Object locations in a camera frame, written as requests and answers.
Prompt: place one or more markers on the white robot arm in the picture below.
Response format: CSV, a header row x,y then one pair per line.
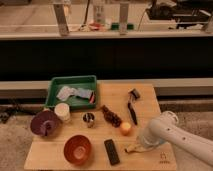
x,y
165,127

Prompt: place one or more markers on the small metal cup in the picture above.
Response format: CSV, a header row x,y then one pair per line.
x,y
89,119

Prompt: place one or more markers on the metal frame post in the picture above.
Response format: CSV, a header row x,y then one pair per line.
x,y
123,18
61,19

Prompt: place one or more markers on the purple bowl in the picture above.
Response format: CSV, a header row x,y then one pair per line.
x,y
44,123

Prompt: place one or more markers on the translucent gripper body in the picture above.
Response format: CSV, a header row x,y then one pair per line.
x,y
146,142

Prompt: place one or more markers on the red object on shelf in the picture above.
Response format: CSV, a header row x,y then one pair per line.
x,y
96,27

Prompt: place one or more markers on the black equipment on shelf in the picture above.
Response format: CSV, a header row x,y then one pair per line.
x,y
185,13

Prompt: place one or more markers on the white paper cup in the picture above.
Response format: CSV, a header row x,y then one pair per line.
x,y
62,110

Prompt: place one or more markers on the orange fruit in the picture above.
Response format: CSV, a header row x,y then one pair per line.
x,y
125,128

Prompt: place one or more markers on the black remote control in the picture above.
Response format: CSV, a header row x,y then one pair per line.
x,y
111,152

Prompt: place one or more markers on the grey-blue cloth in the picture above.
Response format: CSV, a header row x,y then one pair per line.
x,y
66,91

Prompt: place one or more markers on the left metal frame post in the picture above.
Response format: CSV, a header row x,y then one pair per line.
x,y
61,19

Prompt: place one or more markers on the orange-brown bowl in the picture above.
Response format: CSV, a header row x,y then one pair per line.
x,y
77,149

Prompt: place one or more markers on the right metal frame post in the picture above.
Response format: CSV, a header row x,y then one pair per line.
x,y
123,18

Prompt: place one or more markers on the green plastic tray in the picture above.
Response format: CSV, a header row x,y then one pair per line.
x,y
85,82

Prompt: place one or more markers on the brown grape bunch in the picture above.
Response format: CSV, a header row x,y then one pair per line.
x,y
111,117

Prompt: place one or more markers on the black dish brush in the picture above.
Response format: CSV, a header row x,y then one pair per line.
x,y
133,96

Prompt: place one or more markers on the red item in tray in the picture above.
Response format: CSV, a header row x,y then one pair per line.
x,y
92,98

